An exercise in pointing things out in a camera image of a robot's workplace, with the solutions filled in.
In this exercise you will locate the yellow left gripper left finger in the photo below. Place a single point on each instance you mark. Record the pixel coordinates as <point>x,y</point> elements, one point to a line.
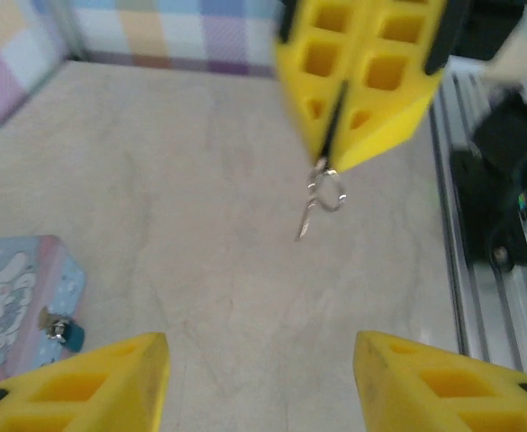
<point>87,391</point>

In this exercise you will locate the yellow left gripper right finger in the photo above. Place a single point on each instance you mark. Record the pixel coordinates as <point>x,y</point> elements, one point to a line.
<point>402,382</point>

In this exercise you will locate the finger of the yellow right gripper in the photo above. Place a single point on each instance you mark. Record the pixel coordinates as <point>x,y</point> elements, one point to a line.
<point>297,85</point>
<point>380,121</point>

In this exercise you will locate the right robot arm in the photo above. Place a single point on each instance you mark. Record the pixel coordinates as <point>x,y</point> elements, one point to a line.
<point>484,189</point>

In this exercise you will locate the long aluminium base rail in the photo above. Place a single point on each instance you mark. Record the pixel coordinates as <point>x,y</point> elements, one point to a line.
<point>484,310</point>

